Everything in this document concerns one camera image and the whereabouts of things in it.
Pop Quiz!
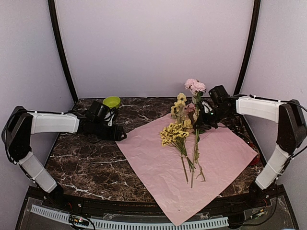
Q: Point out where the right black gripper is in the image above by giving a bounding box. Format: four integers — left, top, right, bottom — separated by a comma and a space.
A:
194, 106, 232, 130

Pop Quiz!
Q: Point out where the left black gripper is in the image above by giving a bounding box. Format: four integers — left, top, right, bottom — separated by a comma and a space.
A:
92, 120, 127, 141

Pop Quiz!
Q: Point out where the pink rose stem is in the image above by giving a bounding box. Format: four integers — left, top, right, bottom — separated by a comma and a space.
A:
185, 79, 206, 188

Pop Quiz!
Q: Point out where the small yellow flower bunch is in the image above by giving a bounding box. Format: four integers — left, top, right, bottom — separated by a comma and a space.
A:
160, 123, 195, 183

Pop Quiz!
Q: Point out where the pink purple wrapping paper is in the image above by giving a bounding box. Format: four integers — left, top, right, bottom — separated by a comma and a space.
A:
117, 115, 257, 226

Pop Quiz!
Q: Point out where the pink carnation stem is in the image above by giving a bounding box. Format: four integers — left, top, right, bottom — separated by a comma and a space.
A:
186, 103, 197, 124

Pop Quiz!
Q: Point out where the pale yellow flower stem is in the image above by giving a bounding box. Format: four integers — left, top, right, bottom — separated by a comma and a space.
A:
171, 93, 199, 183

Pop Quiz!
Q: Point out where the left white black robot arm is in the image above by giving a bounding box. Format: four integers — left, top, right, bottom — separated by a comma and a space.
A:
1, 101, 127, 209

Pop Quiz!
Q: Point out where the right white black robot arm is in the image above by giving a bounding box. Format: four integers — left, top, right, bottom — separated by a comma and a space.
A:
193, 85, 307, 208

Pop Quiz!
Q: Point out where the green plastic bowl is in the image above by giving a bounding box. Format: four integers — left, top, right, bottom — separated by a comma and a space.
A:
103, 96, 121, 109

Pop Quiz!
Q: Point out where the red floral pouch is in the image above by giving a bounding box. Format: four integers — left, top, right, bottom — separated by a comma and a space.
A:
248, 142, 260, 166

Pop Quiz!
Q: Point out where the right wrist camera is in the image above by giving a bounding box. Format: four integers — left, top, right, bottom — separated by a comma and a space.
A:
201, 100, 214, 119

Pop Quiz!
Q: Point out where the black front rail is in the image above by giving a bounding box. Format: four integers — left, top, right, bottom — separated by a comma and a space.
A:
26, 186, 283, 216

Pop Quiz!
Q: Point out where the white slotted cable duct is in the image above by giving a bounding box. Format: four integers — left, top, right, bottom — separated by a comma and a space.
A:
30, 205, 229, 230

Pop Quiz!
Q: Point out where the right black frame post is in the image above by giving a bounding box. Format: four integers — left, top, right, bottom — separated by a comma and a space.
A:
233, 0, 261, 95

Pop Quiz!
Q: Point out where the black frame post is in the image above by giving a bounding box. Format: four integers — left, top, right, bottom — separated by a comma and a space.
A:
233, 0, 261, 95
47, 0, 79, 103

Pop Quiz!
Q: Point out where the left black frame post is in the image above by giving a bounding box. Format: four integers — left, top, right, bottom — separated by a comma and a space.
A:
47, 0, 79, 103

